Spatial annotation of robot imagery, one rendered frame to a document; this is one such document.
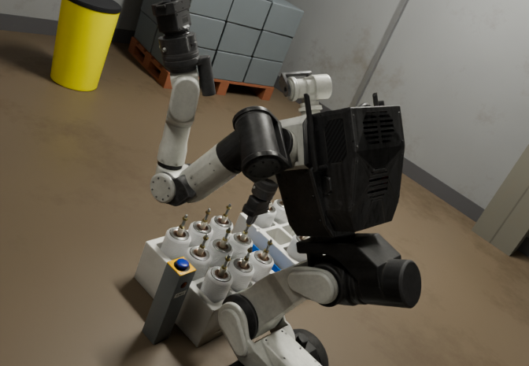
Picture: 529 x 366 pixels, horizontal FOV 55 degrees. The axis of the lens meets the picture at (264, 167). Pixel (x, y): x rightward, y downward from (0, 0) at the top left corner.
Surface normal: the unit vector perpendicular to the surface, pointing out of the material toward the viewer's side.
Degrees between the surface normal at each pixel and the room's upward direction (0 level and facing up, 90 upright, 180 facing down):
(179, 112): 85
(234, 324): 90
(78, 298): 0
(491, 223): 90
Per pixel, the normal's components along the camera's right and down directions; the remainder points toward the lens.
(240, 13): 0.53, 0.55
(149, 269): -0.62, 0.11
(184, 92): 0.15, 0.40
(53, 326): 0.36, -0.84
